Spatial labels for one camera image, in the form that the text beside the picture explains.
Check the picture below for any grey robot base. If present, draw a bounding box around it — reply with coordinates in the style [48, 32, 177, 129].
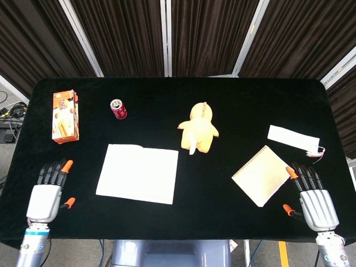
[110, 239, 234, 267]

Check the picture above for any yellow plush duck toy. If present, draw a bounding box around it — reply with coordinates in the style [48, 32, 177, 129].
[177, 102, 220, 156]

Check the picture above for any black cable bundle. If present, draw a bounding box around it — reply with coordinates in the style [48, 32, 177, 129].
[0, 101, 28, 120]

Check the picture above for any white book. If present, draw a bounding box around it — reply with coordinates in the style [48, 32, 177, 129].
[95, 144, 179, 206]

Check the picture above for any white bookmark with tassel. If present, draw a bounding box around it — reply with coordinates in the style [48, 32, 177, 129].
[267, 125, 325, 164]

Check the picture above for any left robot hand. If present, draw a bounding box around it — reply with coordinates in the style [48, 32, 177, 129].
[26, 159, 76, 224]

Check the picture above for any red soda can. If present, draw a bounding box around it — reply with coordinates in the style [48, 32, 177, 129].
[110, 98, 128, 120]

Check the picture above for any black table cloth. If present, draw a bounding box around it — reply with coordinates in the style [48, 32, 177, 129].
[0, 77, 356, 247]

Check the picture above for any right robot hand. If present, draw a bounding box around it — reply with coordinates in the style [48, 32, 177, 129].
[283, 163, 340, 232]

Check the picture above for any orange biscuit box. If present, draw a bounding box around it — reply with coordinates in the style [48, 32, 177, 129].
[51, 89, 80, 145]

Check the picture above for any dark brown curtain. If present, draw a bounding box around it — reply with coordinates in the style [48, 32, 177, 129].
[0, 0, 356, 160]

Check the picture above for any beige spiral notepad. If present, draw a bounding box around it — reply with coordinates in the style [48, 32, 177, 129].
[231, 145, 292, 208]

